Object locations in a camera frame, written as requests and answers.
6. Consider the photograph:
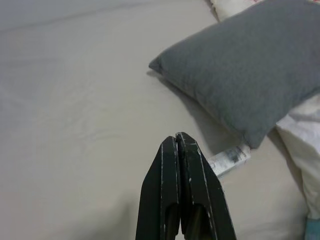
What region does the cream cartoon print quilt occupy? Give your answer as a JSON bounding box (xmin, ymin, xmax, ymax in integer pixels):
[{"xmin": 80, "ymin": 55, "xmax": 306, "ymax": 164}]
[{"xmin": 204, "ymin": 0, "xmax": 320, "ymax": 221}]

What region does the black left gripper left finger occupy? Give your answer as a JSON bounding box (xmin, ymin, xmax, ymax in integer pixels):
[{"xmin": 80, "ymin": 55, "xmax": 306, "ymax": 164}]
[{"xmin": 135, "ymin": 135, "xmax": 181, "ymax": 240}]

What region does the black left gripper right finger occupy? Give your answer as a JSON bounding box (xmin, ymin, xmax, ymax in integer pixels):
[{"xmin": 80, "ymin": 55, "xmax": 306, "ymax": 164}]
[{"xmin": 176, "ymin": 131, "xmax": 237, "ymax": 240}]

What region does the grey fabric pillow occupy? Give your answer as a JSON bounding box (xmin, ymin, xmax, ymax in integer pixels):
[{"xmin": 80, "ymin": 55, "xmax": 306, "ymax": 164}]
[{"xmin": 148, "ymin": 0, "xmax": 320, "ymax": 150}]

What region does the white sheeted mattress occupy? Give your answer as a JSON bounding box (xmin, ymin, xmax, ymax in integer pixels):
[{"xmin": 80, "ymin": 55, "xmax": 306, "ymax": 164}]
[{"xmin": 0, "ymin": 0, "xmax": 311, "ymax": 240}]

